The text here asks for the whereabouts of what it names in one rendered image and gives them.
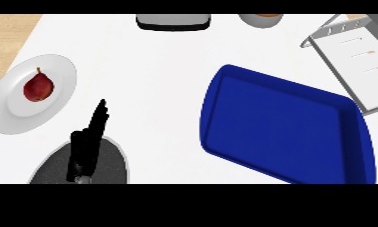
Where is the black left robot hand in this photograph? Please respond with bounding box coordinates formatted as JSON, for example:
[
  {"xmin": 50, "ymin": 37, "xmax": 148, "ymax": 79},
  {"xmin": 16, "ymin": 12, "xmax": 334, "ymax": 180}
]
[{"xmin": 65, "ymin": 98, "xmax": 111, "ymax": 184}]

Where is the blue rectangular tray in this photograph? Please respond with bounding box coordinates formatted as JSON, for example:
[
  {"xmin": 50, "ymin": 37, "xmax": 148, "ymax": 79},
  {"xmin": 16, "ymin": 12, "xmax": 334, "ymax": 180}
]
[{"xmin": 198, "ymin": 64, "xmax": 378, "ymax": 185}]

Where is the white round plate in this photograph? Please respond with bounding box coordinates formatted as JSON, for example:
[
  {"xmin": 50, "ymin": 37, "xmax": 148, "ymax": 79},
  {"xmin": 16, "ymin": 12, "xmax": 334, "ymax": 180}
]
[{"xmin": 0, "ymin": 53, "xmax": 78, "ymax": 136}]

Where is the red pear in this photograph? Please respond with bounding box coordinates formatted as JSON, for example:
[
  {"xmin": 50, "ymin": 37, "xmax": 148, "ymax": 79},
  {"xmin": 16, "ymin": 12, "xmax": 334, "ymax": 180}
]
[{"xmin": 22, "ymin": 67, "xmax": 56, "ymax": 103}]

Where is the grey and black appliance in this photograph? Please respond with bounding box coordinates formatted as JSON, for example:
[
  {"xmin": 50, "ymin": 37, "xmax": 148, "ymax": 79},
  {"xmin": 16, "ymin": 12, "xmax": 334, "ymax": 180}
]
[{"xmin": 134, "ymin": 13, "xmax": 212, "ymax": 32}]

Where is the grey round cup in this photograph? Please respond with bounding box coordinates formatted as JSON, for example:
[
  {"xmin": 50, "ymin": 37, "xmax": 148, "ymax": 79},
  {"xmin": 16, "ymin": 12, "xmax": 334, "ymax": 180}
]
[{"xmin": 238, "ymin": 13, "xmax": 285, "ymax": 29}]

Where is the grey wire tiered basket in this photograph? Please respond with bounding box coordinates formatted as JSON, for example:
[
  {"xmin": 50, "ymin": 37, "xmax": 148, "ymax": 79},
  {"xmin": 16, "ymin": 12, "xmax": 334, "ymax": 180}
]
[{"xmin": 300, "ymin": 13, "xmax": 378, "ymax": 116}]

